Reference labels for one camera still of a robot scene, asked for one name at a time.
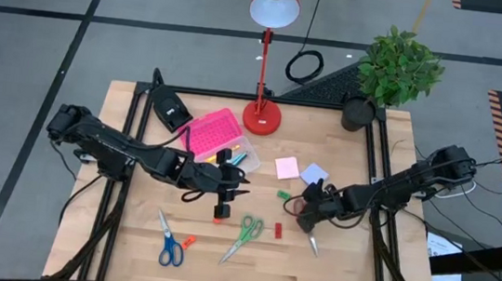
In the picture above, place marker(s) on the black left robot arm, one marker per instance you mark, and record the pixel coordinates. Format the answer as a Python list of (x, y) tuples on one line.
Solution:
[(115, 145)]

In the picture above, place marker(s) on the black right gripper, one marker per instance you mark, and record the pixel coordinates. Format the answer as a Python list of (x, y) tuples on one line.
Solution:
[(328, 205)]

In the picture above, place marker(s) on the teal pen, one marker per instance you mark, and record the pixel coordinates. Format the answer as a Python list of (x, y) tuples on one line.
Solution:
[(237, 159), (242, 160)]

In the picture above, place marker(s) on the yellow highlighter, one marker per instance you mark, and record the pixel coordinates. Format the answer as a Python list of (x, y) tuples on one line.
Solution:
[(227, 149)]

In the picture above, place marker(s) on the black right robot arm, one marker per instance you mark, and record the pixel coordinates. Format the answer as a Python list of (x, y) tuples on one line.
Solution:
[(415, 179)]

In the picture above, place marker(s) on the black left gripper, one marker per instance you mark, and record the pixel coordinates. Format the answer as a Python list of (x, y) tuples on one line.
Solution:
[(209, 178)]

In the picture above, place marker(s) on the green potted plant black pot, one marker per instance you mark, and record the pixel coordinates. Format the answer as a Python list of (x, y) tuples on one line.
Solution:
[(399, 67)]

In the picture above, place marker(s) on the clear pencil box pink lid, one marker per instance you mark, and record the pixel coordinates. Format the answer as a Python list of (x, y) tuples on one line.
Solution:
[(210, 131)]

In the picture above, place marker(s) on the black support beam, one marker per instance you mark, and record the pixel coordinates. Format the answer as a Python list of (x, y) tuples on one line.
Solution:
[(477, 260)]

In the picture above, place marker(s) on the red eraser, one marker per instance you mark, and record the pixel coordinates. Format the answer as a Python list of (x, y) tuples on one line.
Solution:
[(278, 230)]

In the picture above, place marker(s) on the black metal table frame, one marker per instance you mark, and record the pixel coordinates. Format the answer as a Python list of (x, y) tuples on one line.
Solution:
[(237, 95)]

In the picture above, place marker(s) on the black textured floor mat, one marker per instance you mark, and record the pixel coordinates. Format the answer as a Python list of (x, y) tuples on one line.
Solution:
[(331, 90)]

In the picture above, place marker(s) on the green eraser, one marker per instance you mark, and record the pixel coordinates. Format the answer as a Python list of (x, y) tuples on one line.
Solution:
[(283, 195)]

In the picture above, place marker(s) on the orange eraser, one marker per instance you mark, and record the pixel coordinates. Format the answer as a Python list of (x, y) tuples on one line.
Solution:
[(189, 242), (217, 220)]

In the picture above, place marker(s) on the pink sticky note pad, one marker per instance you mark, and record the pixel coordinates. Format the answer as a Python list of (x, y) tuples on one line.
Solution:
[(286, 168)]

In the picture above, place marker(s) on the purple sticky note pad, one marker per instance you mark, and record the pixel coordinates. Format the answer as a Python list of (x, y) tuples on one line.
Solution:
[(315, 173)]

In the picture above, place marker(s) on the red desk lamp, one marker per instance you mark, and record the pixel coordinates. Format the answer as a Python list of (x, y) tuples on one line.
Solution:
[(261, 118)]

